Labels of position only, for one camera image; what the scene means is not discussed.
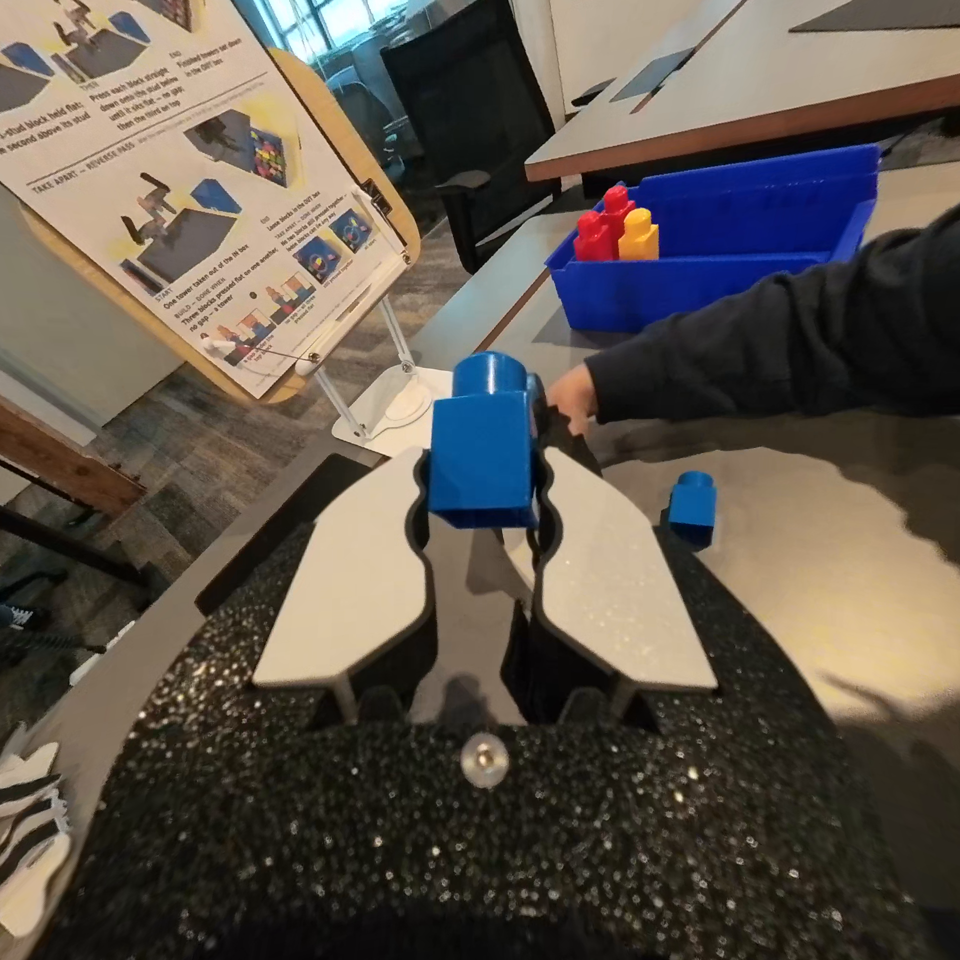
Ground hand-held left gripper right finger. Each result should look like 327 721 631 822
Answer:
528 446 721 720

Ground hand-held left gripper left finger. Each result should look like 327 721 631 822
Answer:
251 446 442 723

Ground blue plastic bin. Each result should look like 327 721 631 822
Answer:
545 144 883 333

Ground person's right forearm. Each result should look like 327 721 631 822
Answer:
585 217 960 426

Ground yellow mega block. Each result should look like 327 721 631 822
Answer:
618 207 662 263

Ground person's right hand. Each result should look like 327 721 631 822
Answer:
546 363 598 438

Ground white board stand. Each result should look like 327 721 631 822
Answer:
313 296 460 459

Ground wooden table black legs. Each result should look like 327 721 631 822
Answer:
0 396 163 595

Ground black office chair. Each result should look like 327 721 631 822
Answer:
378 30 564 276

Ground white table wooden edge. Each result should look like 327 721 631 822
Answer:
525 0 960 183

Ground black white striped cloth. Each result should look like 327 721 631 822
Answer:
0 741 73 940

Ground instruction poster board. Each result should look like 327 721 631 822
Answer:
0 0 423 405

